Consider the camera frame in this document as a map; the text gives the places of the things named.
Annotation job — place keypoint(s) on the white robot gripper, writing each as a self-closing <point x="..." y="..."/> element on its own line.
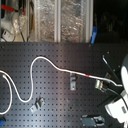
<point x="115" y="108"/>

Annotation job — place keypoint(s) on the cluttered tool tray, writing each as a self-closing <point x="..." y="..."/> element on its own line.
<point x="16" y="20"/>

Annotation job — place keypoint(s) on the clear plastic bin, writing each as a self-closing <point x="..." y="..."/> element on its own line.
<point x="73" y="20"/>
<point x="44" y="20"/>

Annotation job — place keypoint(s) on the grey cable clip centre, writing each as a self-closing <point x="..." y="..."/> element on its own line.
<point x="72" y="82"/>

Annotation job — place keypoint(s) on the grey metal block bottom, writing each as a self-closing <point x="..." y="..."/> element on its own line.
<point x="95" y="121"/>

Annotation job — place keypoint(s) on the small grey clip piece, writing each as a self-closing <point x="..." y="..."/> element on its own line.
<point x="33" y="109"/>

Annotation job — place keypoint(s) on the blue object bottom left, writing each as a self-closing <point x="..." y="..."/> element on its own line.
<point x="2" y="121"/>

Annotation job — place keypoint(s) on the clear plastic bin left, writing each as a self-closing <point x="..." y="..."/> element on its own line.
<point x="44" y="20"/>

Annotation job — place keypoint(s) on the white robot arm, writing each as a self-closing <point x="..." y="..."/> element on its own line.
<point x="124" y="85"/>

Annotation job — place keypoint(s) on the clear plastic bin right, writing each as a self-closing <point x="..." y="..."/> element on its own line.
<point x="73" y="20"/>

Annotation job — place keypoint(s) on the blue clamp handle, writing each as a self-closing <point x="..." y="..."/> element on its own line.
<point x="94" y="34"/>

